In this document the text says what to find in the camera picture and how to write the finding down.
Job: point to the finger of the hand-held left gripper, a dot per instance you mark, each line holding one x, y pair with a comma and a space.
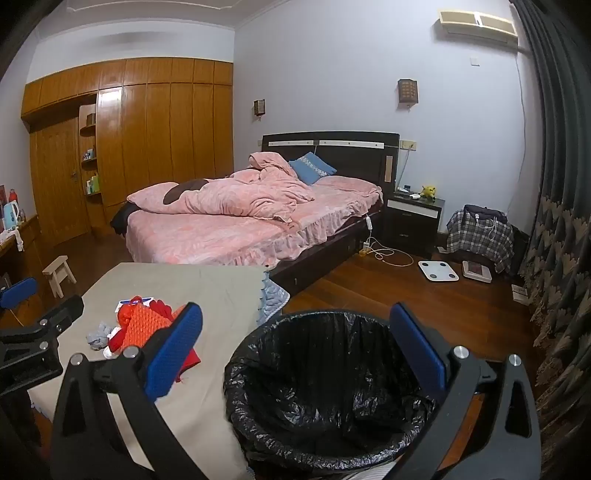
18, 293
60, 314

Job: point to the yellow plush toy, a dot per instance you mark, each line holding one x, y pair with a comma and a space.
428, 192

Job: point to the pink duvet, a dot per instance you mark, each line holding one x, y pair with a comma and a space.
231, 194

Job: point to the black bagged trash bin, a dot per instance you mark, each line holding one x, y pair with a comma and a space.
323, 369

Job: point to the dark purple garment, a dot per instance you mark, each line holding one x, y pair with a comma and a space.
485, 211

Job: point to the pink bed sheet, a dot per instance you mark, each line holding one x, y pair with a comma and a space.
207, 240

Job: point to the wooden desk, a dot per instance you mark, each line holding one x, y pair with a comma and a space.
18, 258

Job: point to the orange foam net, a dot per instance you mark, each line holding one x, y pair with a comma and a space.
138, 323

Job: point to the wooden wall lamp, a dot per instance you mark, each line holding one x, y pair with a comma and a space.
259, 107
408, 91

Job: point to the red bottle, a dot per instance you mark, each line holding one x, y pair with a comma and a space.
13, 194

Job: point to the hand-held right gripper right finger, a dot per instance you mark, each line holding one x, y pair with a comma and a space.
418, 346

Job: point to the beige air conditioner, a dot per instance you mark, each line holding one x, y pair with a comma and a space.
478, 25

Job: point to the light blue kettle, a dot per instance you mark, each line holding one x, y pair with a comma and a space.
11, 217

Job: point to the yellowish power strip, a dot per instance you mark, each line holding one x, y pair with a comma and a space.
365, 249

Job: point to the wall outlet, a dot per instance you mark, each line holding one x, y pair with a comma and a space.
408, 145

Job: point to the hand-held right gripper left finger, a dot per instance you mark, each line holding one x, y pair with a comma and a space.
178, 346

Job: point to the small wooden stool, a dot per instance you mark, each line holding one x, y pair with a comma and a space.
57, 272

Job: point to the red plastic bag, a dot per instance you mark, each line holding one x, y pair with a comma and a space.
189, 360

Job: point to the black cloth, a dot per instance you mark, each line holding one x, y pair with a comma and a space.
121, 219

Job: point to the blue pillow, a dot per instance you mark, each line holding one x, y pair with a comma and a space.
311, 168

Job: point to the plaid cloth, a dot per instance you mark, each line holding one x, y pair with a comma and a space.
471, 240

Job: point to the green bottles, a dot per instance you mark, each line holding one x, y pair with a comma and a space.
93, 184

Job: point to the pink white bathroom scale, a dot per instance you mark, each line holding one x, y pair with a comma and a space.
477, 271

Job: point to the black case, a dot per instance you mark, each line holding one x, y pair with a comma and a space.
519, 251

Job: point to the dark wooden bed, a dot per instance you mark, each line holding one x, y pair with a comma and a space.
341, 157

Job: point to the dark patterned curtain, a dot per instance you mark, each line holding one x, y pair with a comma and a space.
563, 184

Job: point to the white blue box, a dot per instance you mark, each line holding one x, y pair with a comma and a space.
138, 302

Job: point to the dark nightstand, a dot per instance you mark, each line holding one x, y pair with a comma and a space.
411, 226

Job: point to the wooden wardrobe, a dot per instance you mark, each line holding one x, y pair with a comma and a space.
161, 138

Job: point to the grey plastic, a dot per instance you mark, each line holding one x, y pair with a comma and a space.
99, 337

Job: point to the quilted blue mat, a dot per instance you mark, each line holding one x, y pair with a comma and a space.
272, 300

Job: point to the white booklet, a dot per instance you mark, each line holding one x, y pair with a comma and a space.
521, 293

